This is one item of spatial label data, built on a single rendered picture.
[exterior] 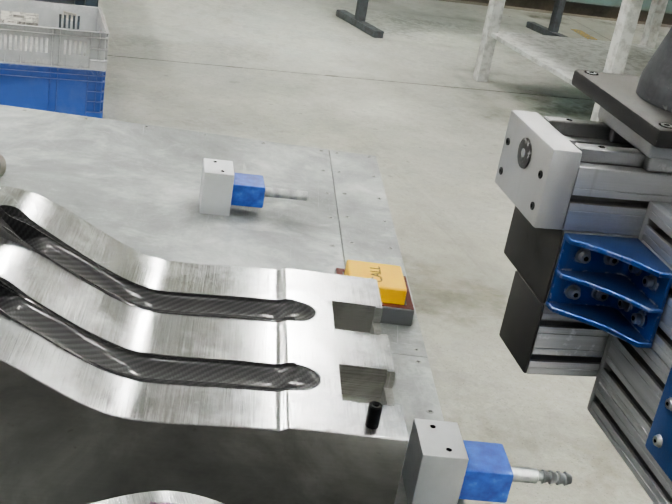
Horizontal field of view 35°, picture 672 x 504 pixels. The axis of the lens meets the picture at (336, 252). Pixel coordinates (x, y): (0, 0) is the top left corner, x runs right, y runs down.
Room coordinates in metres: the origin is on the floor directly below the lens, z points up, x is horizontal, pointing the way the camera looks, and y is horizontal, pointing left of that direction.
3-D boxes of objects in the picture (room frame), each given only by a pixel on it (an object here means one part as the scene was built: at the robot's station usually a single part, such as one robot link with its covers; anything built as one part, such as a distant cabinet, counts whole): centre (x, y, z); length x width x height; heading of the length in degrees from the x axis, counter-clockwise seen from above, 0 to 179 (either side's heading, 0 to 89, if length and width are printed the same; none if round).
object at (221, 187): (1.22, 0.11, 0.83); 0.13 x 0.05 x 0.05; 102
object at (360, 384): (0.70, -0.04, 0.87); 0.05 x 0.05 x 0.04; 7
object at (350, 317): (0.81, -0.03, 0.87); 0.05 x 0.05 x 0.04; 7
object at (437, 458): (0.71, -0.15, 0.83); 0.13 x 0.05 x 0.05; 98
